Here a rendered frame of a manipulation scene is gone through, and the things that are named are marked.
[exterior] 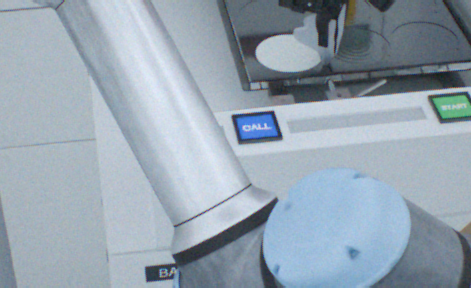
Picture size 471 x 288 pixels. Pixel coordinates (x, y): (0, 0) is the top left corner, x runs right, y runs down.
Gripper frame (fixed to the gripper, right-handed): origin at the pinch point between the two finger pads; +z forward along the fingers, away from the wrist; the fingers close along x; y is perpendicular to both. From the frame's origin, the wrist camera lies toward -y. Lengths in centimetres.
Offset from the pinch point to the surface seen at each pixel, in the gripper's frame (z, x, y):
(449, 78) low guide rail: 6.3, -11.9, -15.0
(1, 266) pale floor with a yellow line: 91, -11, 83
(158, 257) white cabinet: 10.9, 37.9, 7.4
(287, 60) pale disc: 1.2, 2.1, 6.1
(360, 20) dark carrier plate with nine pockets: 1.4, -13.5, 0.8
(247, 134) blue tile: -5.2, 27.8, -0.3
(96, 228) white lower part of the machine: 62, -7, 52
